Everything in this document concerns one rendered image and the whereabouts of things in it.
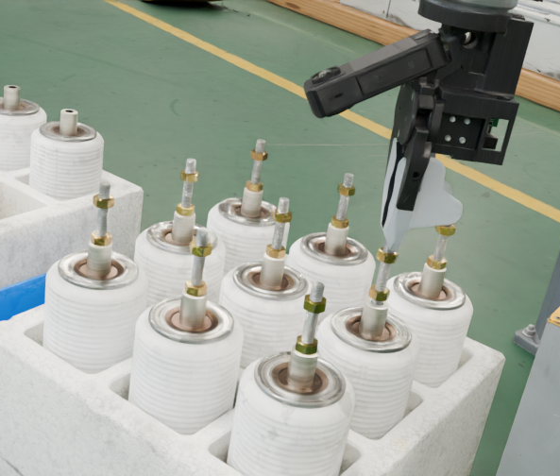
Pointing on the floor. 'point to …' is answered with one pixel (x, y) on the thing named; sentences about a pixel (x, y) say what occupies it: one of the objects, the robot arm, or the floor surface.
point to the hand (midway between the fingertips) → (386, 232)
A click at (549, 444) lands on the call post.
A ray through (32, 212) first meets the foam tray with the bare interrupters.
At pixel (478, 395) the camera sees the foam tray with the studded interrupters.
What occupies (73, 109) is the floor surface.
